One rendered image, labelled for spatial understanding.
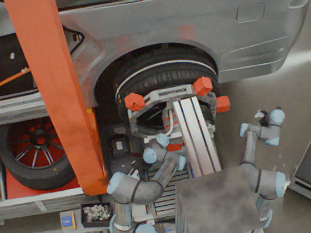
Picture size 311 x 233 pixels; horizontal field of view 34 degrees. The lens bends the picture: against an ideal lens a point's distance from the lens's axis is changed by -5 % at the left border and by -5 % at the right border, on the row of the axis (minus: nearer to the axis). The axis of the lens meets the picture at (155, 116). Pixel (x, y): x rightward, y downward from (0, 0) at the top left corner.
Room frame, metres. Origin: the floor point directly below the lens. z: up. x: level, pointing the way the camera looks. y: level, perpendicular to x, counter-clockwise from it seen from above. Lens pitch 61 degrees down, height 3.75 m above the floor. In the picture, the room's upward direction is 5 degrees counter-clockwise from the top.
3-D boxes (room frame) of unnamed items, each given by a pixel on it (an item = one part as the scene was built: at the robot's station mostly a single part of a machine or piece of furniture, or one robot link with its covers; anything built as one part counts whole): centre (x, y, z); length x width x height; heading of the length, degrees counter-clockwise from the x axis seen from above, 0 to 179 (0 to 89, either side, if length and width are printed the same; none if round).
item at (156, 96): (1.60, -0.11, 0.85); 0.54 x 0.07 x 0.54; 97
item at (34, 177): (1.70, 0.83, 0.39); 0.66 x 0.66 x 0.24
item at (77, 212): (1.08, 0.47, 0.44); 0.43 x 0.17 x 0.03; 97
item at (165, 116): (1.53, -0.12, 0.85); 0.21 x 0.14 x 0.14; 7
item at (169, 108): (1.46, -0.03, 1.03); 0.19 x 0.18 x 0.11; 7
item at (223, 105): (1.64, -0.42, 0.85); 0.09 x 0.08 x 0.07; 97
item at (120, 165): (1.61, 0.26, 0.26); 0.42 x 0.18 x 0.35; 7
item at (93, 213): (1.09, 0.43, 0.51); 0.20 x 0.14 x 0.13; 90
